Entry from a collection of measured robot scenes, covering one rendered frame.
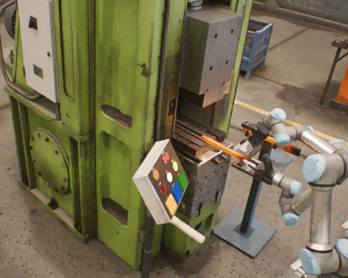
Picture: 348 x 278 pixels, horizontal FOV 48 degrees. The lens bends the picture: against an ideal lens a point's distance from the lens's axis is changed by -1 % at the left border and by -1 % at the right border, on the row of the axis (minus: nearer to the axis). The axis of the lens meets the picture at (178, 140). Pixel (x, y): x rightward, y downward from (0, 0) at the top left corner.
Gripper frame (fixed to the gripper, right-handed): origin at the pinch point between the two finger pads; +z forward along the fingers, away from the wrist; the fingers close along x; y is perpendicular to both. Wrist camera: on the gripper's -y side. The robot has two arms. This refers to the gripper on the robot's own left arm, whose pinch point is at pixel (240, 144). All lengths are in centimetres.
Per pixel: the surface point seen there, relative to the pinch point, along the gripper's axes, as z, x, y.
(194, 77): -19.4, -17.2, -41.7
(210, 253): 99, 7, 44
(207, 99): -9.4, -8.2, -30.4
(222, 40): -39, -3, -47
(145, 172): -6, -71, -12
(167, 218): 6, -68, 10
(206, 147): 21.8, -1.4, -13.1
